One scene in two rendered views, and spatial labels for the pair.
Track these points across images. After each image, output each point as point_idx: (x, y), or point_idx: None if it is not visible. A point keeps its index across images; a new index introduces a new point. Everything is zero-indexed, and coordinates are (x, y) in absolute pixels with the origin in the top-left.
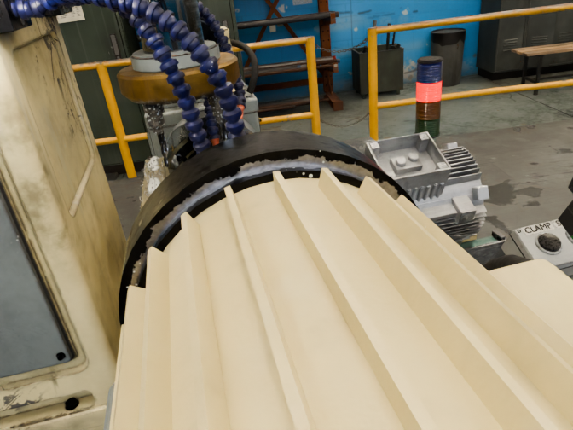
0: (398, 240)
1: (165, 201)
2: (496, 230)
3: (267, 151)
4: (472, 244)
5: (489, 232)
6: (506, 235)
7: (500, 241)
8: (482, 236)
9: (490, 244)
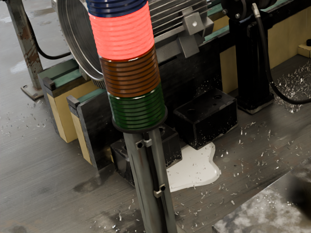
0: None
1: None
2: (49, 82)
3: None
4: (77, 73)
5: (55, 227)
6: (29, 226)
7: (49, 68)
8: (66, 214)
9: (59, 62)
